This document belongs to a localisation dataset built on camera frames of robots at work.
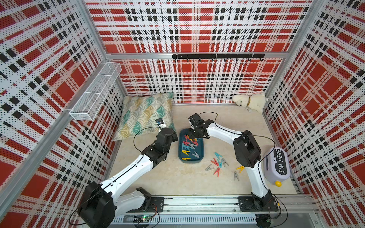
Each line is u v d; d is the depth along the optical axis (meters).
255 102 1.15
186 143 0.96
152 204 0.73
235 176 0.83
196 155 0.91
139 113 0.95
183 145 0.96
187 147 0.95
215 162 0.88
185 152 0.93
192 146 0.95
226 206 0.74
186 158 0.90
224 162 0.88
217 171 0.86
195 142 0.96
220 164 0.88
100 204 0.39
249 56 0.88
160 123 0.68
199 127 0.75
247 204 0.74
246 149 0.55
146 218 0.69
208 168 0.86
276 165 0.77
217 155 0.91
